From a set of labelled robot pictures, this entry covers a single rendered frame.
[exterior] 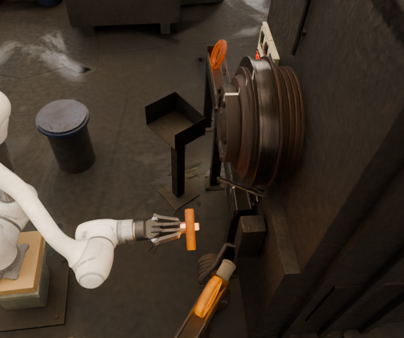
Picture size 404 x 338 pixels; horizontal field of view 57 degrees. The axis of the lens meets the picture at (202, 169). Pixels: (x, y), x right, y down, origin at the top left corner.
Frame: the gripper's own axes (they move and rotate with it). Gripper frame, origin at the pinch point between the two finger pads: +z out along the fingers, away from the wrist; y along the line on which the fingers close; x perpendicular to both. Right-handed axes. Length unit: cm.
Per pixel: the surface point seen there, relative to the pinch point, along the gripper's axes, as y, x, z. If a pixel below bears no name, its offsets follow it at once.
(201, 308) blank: 27.1, -9.4, 2.3
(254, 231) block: 0.6, -5.8, 24.7
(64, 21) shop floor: -287, -79, -111
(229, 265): 9.7, -15.7, 14.6
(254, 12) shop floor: -303, -90, 84
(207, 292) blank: 22.9, -6.4, 4.7
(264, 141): -7.0, 37.3, 25.0
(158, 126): -78, -25, -13
